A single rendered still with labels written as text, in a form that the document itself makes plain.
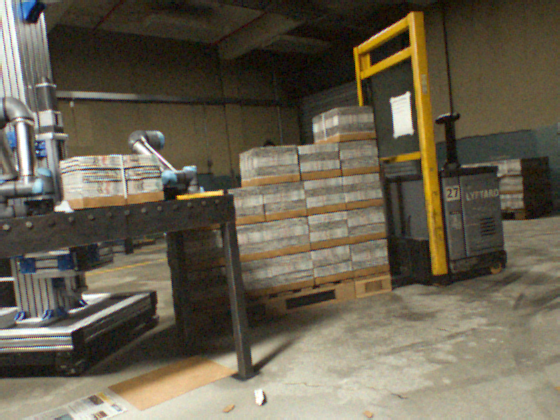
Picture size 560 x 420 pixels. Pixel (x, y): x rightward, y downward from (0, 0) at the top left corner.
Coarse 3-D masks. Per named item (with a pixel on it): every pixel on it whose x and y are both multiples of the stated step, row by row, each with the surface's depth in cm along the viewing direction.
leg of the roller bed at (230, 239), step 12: (228, 228) 202; (228, 240) 203; (228, 252) 204; (228, 264) 205; (240, 264) 206; (228, 276) 206; (240, 276) 206; (228, 288) 207; (240, 288) 205; (240, 300) 205; (240, 312) 205; (240, 324) 205; (240, 336) 205; (240, 348) 205; (240, 360) 207; (240, 372) 208; (252, 372) 208
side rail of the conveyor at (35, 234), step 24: (48, 216) 158; (72, 216) 163; (96, 216) 168; (120, 216) 173; (144, 216) 179; (168, 216) 185; (192, 216) 192; (216, 216) 199; (0, 240) 149; (24, 240) 153; (48, 240) 158; (72, 240) 162; (96, 240) 167
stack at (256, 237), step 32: (256, 192) 294; (288, 192) 303; (320, 192) 311; (256, 224) 294; (288, 224) 302; (320, 224) 311; (192, 256) 279; (224, 256) 291; (288, 256) 302; (320, 256) 311; (192, 288) 280; (224, 288) 287; (256, 288) 294; (320, 288) 311; (352, 288) 319; (224, 320) 300; (256, 320) 294
